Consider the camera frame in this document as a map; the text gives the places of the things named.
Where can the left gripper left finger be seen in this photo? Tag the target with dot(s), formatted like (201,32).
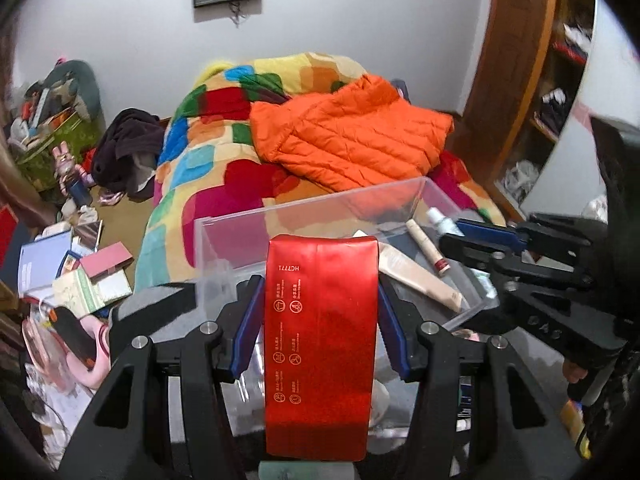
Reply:
(124,433)

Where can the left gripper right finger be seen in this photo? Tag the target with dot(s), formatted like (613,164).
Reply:
(479,393)

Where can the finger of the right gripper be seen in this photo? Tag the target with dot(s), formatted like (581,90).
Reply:
(475,254)
(497,235)

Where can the slim beige red tube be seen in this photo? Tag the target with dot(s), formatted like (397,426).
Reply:
(428,248)

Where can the beige cream tube grey cap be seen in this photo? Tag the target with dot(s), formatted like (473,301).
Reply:
(395,264)

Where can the red foil pouch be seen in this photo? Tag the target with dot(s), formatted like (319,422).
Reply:
(321,310)

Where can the white squeeze tube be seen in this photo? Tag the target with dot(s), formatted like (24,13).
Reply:
(442,223)

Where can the person right hand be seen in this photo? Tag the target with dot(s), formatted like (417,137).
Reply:
(572,372)

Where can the clear plastic storage box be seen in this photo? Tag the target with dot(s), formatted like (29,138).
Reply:
(238,244)

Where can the pink black hair dryer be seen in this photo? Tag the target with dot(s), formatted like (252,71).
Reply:
(88,355)

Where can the grey black blanket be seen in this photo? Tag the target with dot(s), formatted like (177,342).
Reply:
(169,312)

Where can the wooden wardrobe shelves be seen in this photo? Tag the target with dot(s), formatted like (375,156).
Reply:
(531,65)

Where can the orange puffer jacket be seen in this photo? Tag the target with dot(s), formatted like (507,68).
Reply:
(360,135)

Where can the pink small box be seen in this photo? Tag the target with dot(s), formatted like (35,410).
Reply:
(106,260)

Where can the blue white booklet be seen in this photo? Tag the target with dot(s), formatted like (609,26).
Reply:
(38,265)

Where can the red flat box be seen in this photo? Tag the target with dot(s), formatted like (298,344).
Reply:
(8,224)

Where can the colourful patchwork quilt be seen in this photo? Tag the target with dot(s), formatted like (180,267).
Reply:
(209,167)

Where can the pink bunny figure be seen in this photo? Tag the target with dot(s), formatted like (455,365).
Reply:
(74,181)

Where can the dark purple clothes pile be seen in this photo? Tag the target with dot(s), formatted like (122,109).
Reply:
(127,155)

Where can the green bag of clutter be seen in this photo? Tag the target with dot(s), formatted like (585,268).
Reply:
(64,107)

